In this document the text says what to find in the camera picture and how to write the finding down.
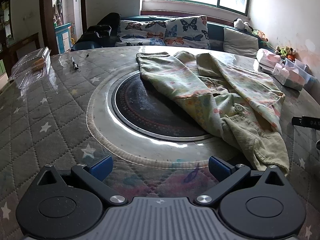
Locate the dark wooden furniture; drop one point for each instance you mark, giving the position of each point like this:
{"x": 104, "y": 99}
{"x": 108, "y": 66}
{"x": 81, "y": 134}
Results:
{"x": 22, "y": 46}

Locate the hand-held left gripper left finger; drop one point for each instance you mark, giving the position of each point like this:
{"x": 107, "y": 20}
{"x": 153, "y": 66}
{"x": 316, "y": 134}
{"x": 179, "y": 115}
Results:
{"x": 101, "y": 168}

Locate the black cloth pile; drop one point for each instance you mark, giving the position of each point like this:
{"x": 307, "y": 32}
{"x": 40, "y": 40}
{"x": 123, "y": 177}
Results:
{"x": 100, "y": 30}

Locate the green and brown plush toys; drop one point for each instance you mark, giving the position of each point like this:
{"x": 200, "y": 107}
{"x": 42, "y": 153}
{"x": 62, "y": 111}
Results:
{"x": 286, "y": 52}

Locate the black marker pen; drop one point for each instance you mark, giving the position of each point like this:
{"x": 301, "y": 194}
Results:
{"x": 74, "y": 63}

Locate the blue cabinet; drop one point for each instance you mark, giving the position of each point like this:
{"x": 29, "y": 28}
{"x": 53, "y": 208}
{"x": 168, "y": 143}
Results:
{"x": 62, "y": 38}

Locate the teal sofa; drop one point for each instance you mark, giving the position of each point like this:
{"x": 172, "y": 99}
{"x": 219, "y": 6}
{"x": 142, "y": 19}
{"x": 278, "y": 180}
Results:
{"x": 215, "y": 33}

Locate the grey quilted star table cover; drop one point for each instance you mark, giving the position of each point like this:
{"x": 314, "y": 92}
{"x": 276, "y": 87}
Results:
{"x": 37, "y": 130}

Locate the pink tissue pack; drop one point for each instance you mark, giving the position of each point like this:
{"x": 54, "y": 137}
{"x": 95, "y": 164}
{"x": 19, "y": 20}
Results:
{"x": 268, "y": 60}
{"x": 287, "y": 77}

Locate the clear plastic clamshell container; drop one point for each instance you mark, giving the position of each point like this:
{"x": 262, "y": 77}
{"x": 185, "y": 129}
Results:
{"x": 30, "y": 67}

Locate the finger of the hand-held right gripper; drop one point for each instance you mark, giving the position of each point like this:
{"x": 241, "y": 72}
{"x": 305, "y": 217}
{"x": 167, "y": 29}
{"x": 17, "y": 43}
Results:
{"x": 308, "y": 123}

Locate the butterfly print pillow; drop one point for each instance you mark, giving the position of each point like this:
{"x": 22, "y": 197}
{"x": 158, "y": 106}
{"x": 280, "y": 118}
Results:
{"x": 140, "y": 33}
{"x": 187, "y": 32}

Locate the panda plush toy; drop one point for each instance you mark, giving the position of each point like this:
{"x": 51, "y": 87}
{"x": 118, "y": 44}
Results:
{"x": 241, "y": 24}

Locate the clear plastic storage box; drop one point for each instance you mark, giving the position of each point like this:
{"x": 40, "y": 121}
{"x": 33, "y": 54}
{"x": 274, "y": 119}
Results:
{"x": 303, "y": 68}

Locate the green patterned baby garment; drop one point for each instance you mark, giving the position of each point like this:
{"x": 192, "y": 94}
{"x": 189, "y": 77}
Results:
{"x": 175, "y": 80}

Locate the brown door frame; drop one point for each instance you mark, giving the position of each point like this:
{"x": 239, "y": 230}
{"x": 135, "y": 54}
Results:
{"x": 47, "y": 17}

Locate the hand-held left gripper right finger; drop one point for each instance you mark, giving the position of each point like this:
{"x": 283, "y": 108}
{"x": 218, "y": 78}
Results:
{"x": 218, "y": 168}

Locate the orange plush toy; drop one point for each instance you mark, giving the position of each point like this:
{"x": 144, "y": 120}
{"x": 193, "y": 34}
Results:
{"x": 261, "y": 35}

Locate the grey pillow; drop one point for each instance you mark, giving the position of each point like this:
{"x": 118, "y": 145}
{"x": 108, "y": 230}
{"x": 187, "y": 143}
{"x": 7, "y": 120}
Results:
{"x": 238, "y": 42}

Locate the round black cooktop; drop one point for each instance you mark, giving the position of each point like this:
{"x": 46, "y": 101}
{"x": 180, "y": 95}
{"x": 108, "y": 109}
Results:
{"x": 150, "y": 110}

